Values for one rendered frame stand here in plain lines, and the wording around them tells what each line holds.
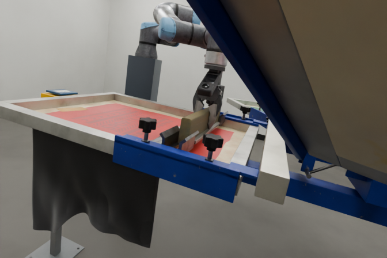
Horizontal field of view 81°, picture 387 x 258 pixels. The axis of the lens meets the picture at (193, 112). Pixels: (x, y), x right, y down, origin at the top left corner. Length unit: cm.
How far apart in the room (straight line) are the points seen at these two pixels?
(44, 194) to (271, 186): 78
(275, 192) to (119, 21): 558
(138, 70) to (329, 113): 141
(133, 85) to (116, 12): 445
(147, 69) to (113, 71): 432
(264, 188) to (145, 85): 122
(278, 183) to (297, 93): 26
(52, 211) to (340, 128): 93
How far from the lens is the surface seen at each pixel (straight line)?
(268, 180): 43
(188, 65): 487
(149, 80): 152
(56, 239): 167
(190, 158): 49
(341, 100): 18
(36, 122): 78
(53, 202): 96
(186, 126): 61
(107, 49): 595
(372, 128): 21
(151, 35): 157
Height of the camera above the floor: 120
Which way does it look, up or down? 12 degrees down
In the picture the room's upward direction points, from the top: 9 degrees clockwise
